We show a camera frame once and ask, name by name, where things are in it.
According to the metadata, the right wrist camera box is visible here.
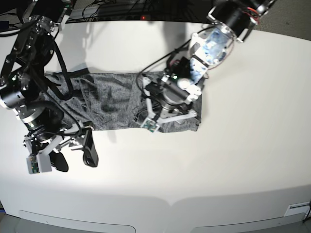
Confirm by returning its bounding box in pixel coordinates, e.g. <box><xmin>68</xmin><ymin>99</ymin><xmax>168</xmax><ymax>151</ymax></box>
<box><xmin>26</xmin><ymin>154</ymin><xmax>52</xmax><ymax>174</ymax></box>

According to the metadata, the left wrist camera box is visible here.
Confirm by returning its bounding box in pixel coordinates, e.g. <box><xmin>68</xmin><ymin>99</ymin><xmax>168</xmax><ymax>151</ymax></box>
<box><xmin>140</xmin><ymin>118</ymin><xmax>160</xmax><ymax>133</ymax></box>

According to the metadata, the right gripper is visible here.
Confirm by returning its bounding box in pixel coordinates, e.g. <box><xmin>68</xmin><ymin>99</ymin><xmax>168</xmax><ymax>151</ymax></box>
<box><xmin>23</xmin><ymin>121</ymin><xmax>99</xmax><ymax>172</ymax></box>

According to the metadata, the white label plate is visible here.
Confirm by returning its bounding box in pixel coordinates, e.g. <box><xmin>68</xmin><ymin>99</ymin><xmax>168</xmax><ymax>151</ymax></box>
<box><xmin>284</xmin><ymin>202</ymin><xmax>311</xmax><ymax>217</ymax></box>

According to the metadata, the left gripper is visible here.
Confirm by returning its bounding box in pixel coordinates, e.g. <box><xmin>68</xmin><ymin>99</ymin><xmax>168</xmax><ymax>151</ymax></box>
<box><xmin>141</xmin><ymin>76</ymin><xmax>202</xmax><ymax>128</ymax></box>

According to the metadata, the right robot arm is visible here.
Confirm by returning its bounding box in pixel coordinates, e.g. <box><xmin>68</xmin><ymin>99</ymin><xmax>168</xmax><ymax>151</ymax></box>
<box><xmin>0</xmin><ymin>0</ymin><xmax>99</xmax><ymax>174</ymax></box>

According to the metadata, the grey long-sleeve T-shirt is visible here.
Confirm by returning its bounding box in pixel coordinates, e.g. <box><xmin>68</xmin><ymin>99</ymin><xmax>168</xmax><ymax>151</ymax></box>
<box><xmin>43</xmin><ymin>70</ymin><xmax>203</xmax><ymax>133</ymax></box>

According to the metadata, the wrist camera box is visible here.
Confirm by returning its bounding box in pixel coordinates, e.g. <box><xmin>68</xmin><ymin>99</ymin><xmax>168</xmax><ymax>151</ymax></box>
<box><xmin>26</xmin><ymin>154</ymin><xmax>52</xmax><ymax>174</ymax></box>
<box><xmin>140</xmin><ymin>118</ymin><xmax>160</xmax><ymax>133</ymax></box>

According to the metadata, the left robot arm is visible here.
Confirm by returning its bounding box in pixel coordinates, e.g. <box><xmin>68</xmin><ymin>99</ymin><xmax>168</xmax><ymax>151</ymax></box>
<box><xmin>138</xmin><ymin>0</ymin><xmax>275</xmax><ymax>132</ymax></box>

